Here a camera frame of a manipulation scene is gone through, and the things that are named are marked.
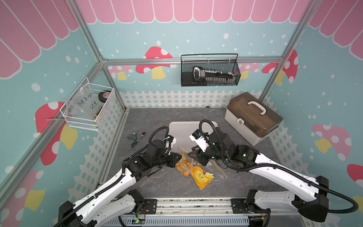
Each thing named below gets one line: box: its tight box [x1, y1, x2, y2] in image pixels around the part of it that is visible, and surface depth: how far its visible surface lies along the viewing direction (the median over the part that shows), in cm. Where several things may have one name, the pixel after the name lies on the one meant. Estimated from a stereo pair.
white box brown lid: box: [224, 91, 283, 147], surface depth 94 cm
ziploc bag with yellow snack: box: [190, 165, 215, 191], surface depth 82 cm
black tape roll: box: [98, 91, 111, 104], surface depth 82 cm
